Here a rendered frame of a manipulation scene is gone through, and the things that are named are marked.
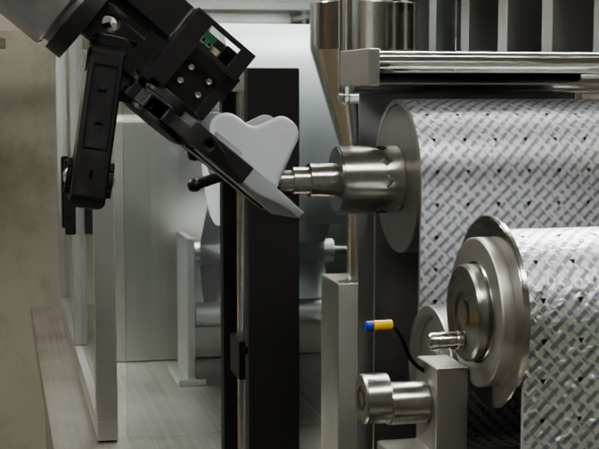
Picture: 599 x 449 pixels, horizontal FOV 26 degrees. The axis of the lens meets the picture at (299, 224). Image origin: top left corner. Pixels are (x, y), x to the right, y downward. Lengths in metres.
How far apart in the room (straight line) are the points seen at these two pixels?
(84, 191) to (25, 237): 3.36
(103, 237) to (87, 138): 1.01
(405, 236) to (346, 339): 0.49
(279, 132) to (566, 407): 0.29
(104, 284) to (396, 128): 0.78
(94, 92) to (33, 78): 3.33
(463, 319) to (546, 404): 0.09
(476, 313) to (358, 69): 0.34
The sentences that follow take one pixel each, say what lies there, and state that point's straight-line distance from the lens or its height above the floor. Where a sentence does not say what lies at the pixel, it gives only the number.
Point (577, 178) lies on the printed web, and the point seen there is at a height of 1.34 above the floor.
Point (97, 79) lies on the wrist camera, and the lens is 0.90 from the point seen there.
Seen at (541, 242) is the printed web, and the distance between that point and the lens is 0.99.
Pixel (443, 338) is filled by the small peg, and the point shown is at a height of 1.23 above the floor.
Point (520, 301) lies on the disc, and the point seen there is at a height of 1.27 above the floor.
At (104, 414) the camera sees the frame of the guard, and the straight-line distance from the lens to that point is 1.95.
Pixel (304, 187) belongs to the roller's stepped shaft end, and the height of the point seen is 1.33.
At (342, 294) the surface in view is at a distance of 1.68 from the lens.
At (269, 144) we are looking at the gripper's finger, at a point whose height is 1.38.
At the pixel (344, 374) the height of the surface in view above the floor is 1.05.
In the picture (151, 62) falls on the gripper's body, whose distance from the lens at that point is 0.91.
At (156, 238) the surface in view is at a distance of 1.93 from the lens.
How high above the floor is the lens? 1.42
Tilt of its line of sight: 6 degrees down
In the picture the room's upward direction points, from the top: straight up
